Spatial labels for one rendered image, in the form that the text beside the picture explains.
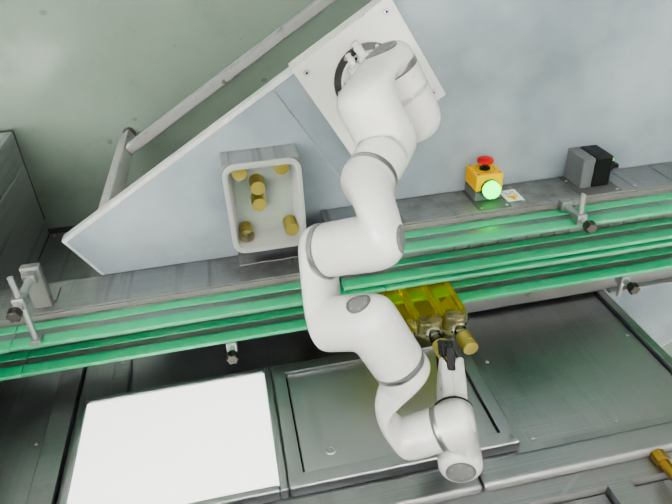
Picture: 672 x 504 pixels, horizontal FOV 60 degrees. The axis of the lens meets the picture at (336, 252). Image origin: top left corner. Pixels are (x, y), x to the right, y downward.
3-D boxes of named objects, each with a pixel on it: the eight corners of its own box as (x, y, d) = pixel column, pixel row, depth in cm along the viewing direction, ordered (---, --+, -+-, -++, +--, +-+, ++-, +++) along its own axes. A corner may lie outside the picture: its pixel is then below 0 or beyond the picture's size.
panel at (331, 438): (84, 408, 135) (55, 547, 106) (80, 399, 133) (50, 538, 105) (457, 342, 147) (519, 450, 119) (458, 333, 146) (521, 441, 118)
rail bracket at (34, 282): (42, 296, 139) (18, 360, 121) (18, 236, 130) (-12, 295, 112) (63, 293, 140) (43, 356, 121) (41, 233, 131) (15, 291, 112)
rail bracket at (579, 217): (553, 208, 144) (583, 235, 133) (558, 181, 140) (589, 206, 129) (568, 205, 145) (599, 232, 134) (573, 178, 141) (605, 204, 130)
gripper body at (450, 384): (471, 435, 111) (464, 391, 120) (477, 396, 105) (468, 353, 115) (431, 433, 111) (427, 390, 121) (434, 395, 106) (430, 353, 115)
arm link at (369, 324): (443, 301, 94) (367, 307, 104) (385, 198, 84) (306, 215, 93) (411, 383, 84) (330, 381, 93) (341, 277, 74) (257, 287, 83)
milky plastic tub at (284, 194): (232, 237, 145) (234, 255, 137) (218, 152, 133) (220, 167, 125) (302, 227, 147) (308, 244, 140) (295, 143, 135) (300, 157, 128)
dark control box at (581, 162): (562, 175, 155) (579, 189, 148) (566, 147, 151) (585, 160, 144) (590, 171, 156) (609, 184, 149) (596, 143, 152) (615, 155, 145)
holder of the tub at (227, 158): (236, 253, 148) (238, 270, 141) (219, 152, 133) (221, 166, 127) (303, 244, 150) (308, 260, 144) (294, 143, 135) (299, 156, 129)
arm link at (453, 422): (412, 438, 94) (468, 421, 91) (409, 390, 103) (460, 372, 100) (449, 492, 101) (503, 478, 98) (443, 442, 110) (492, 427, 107)
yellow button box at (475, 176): (463, 189, 151) (474, 202, 145) (465, 162, 147) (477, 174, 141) (488, 185, 152) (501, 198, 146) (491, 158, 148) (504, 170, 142)
